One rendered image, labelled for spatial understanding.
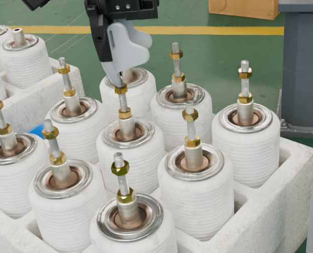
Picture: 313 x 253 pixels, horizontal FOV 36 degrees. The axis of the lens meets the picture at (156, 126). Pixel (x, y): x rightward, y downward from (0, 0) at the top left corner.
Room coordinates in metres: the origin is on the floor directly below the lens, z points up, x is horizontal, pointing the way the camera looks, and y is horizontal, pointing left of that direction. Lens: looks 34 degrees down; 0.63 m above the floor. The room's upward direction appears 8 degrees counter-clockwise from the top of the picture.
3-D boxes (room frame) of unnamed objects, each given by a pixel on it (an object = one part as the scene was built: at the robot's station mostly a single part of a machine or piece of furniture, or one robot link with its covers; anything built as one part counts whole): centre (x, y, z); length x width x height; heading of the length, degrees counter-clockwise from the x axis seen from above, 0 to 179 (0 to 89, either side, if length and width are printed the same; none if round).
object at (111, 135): (0.56, 0.04, 0.25); 0.08 x 0.08 x 0.01
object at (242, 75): (0.56, -0.13, 0.32); 0.02 x 0.02 x 0.01; 60
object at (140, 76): (0.73, 0.04, 0.25); 0.08 x 0.08 x 0.01
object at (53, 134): (0.48, 0.13, 0.32); 0.02 x 0.02 x 0.01; 11
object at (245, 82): (0.56, -0.13, 0.30); 0.01 x 0.01 x 0.08
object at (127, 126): (0.56, 0.04, 0.26); 0.02 x 0.02 x 0.03
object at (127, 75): (0.73, 0.04, 0.26); 0.02 x 0.02 x 0.03
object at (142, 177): (0.56, 0.04, 0.16); 0.10 x 0.10 x 0.18
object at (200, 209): (0.48, -0.04, 0.16); 0.10 x 0.10 x 0.18
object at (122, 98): (0.56, 0.04, 0.30); 0.01 x 0.01 x 0.08
